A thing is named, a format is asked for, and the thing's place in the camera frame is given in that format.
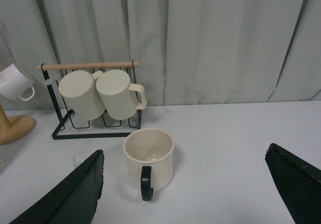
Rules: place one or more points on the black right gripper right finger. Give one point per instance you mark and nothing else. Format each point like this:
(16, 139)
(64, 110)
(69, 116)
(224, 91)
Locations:
(297, 182)

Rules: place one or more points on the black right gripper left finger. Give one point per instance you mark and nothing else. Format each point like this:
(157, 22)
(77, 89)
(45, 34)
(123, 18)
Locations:
(74, 199)

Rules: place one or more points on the cream mug with black handle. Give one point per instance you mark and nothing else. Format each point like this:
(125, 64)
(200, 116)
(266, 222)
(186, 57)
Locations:
(150, 160)

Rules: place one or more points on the wooden mug tree stand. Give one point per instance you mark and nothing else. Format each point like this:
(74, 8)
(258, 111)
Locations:
(15, 127)

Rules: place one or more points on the cream ribbed mug left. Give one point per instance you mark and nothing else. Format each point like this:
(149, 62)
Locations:
(78, 89)

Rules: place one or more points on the cream ribbed mug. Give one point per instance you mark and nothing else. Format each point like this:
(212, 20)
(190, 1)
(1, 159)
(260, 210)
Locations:
(121, 98)
(78, 89)

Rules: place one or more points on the cream ribbed mug right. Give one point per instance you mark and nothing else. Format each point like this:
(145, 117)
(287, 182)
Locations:
(121, 98)

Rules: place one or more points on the white hanging mug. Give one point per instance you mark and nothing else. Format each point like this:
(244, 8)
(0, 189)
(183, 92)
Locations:
(17, 84)

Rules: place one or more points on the grey curtain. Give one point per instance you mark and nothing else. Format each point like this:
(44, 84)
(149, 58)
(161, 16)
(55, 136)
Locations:
(189, 51)

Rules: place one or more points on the black wire mug rack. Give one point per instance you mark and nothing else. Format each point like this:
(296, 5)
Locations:
(70, 126)

